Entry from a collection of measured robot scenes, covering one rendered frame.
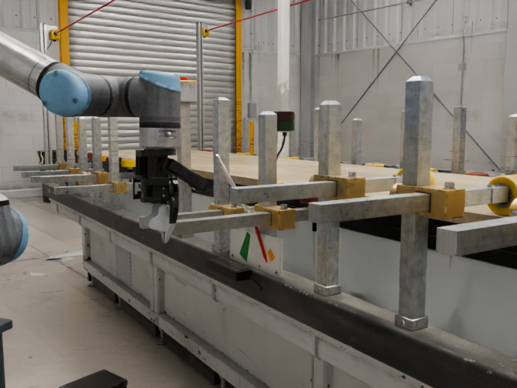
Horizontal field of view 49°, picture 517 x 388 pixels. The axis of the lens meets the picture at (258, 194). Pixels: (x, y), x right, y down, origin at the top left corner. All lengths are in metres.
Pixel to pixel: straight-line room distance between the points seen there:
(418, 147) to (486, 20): 8.41
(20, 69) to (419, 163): 0.81
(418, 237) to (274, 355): 1.04
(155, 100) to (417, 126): 0.54
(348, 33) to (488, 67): 3.01
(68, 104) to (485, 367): 0.88
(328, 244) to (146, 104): 0.50
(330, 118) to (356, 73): 9.67
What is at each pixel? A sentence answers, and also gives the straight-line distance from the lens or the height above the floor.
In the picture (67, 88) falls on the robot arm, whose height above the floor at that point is 1.15.
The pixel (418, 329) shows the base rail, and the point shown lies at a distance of 1.12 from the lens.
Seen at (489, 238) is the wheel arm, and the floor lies 0.95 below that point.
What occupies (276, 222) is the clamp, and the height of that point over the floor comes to 0.84.
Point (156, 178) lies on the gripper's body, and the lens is 1.25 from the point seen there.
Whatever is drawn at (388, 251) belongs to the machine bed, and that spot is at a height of 0.77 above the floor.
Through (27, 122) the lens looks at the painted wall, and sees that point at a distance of 9.04.
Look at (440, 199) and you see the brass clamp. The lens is 1.01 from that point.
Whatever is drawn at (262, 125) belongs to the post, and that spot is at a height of 1.08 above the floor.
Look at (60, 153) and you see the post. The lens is 3.55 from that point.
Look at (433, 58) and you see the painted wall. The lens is 9.86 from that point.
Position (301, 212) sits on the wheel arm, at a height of 0.85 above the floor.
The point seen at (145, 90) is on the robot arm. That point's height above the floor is 1.15.
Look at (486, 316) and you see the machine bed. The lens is 1.28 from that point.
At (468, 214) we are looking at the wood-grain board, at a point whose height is 0.90.
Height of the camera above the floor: 1.08
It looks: 7 degrees down
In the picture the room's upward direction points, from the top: straight up
